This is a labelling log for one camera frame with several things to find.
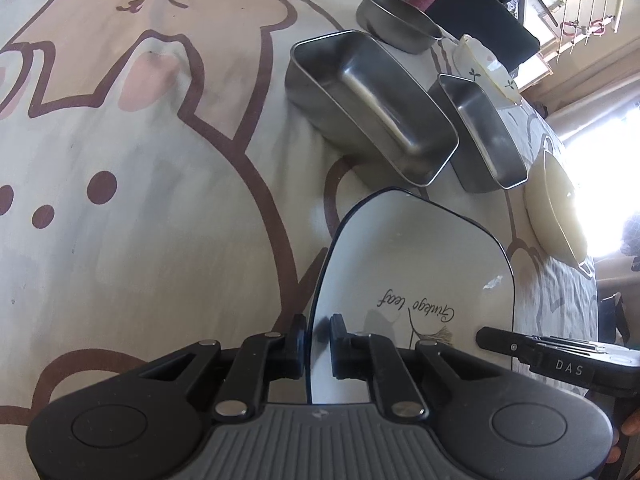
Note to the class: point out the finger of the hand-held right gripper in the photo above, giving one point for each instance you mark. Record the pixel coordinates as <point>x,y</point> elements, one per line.
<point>505,342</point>

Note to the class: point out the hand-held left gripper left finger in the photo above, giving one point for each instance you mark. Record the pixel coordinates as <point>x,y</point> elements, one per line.
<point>298,347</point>

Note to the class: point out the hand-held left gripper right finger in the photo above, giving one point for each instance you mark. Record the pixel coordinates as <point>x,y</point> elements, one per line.
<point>338,347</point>

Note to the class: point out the white square plate dark rim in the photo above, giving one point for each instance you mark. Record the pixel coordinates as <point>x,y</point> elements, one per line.
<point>400,260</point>

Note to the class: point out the small rectangular steel tray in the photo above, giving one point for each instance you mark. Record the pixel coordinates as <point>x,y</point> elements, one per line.
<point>480,130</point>

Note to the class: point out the large rectangular steel tray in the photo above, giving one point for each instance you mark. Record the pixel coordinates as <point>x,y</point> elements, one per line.
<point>370,105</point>

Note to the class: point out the lemon print ceramic bowl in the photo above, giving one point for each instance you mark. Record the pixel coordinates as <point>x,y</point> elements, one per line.
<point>480,65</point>

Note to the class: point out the round steel bowl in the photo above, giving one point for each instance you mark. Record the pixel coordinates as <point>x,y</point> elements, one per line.
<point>395,20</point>

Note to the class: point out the person's right hand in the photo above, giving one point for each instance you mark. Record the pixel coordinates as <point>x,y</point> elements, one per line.
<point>632,430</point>

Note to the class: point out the bear print tablecloth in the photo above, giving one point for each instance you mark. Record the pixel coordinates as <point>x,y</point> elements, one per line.
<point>150,210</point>

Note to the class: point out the dark chair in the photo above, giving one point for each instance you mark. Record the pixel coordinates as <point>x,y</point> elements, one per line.
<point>495,25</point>

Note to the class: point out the metal drying rack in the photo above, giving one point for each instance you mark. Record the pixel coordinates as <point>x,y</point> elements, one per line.
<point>580,5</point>

